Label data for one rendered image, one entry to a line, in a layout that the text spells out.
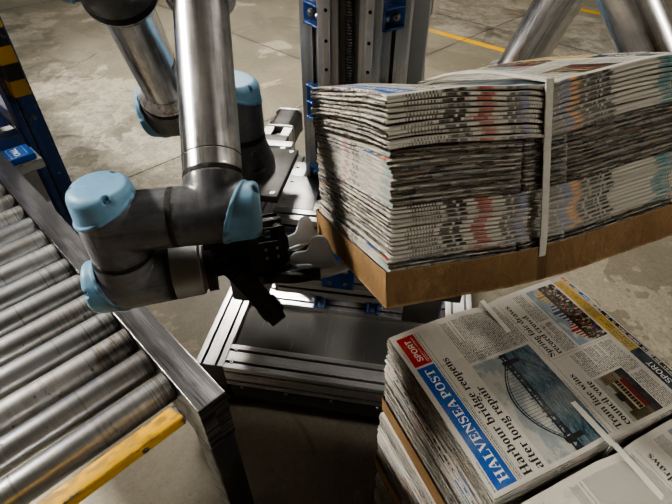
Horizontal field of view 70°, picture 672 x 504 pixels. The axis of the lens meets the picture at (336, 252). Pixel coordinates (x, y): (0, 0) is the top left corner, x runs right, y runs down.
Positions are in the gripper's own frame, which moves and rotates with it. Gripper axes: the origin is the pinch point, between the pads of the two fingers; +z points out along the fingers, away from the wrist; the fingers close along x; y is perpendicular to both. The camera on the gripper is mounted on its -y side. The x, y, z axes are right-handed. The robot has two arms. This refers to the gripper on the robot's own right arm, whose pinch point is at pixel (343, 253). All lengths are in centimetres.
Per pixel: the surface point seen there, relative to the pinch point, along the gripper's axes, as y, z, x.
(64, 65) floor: 49, -119, 399
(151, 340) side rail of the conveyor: -14.0, -32.1, 12.6
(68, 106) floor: 19, -106, 321
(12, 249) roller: -2, -60, 44
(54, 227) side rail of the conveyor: 0, -52, 48
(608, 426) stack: -24.4, 30.1, -21.9
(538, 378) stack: -20.9, 25.2, -13.1
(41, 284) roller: -7, -53, 33
